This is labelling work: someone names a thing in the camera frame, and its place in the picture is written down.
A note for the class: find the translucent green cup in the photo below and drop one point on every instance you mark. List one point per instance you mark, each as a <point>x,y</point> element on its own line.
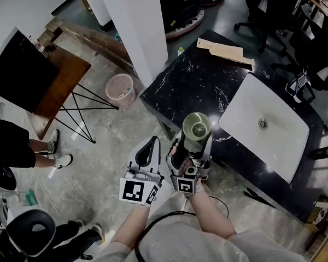
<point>196,127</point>

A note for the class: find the flat cardboard piece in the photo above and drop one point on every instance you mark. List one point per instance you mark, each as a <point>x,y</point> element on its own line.
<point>224,50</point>

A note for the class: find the pink mesh waste basket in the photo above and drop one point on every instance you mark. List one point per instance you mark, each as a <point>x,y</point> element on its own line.
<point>120,90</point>

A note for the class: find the person's grey shirt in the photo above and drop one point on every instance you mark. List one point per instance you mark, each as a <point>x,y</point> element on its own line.
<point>194,244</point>

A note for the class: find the chrome sink drain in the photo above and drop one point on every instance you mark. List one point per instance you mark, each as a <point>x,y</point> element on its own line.
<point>263,124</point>

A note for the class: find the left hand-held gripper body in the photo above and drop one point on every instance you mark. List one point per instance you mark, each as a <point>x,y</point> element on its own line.
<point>136,188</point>

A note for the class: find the person's right forearm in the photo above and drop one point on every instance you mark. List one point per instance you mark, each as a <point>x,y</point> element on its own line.
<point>210,217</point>

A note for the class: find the white rectangular sink basin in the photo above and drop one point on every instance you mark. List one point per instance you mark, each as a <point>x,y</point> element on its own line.
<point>276,151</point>

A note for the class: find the large black round machine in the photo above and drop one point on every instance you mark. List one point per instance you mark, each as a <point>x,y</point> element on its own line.
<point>180,7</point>

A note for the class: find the black trouser leg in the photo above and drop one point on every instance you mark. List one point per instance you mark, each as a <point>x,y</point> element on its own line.
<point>73,233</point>

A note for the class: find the person's right hand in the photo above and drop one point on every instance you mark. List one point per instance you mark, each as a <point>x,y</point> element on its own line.
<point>175,149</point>

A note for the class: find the dark green bottle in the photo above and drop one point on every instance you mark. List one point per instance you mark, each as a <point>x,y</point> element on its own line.
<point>325,151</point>

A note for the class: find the dark shoe with yellow trim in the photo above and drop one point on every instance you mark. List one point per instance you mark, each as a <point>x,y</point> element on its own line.
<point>99,233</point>

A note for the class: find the green plastic object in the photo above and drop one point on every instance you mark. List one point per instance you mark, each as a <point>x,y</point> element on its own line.
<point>32,197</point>

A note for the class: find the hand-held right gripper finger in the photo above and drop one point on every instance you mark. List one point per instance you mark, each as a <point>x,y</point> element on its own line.
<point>207,154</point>
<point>182,149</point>

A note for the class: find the black office chair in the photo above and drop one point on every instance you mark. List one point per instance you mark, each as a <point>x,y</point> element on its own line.
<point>319,48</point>
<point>270,4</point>

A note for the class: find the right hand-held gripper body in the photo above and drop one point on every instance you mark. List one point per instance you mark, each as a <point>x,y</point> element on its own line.
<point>186,185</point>

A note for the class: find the chrome faucet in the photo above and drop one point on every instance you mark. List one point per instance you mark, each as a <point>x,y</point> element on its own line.
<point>299,84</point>

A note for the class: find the person's left forearm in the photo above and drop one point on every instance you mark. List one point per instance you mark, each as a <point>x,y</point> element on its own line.
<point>131,225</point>

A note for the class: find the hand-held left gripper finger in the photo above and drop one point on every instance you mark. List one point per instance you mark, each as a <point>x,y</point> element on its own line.
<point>132,160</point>
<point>156,160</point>

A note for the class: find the black round chair back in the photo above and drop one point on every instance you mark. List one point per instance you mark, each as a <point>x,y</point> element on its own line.
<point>30,232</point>

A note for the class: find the black helmet with green trim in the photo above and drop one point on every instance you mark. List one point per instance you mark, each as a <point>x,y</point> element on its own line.
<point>2,177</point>

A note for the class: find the small bottle with green cap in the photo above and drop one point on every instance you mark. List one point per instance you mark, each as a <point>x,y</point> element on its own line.
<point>180,51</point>

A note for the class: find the long weathered wooden plank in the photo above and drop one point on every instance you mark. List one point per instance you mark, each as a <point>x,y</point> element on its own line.
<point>98,41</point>

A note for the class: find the black flat screen monitor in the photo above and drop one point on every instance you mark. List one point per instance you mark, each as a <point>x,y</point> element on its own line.
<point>19,72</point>

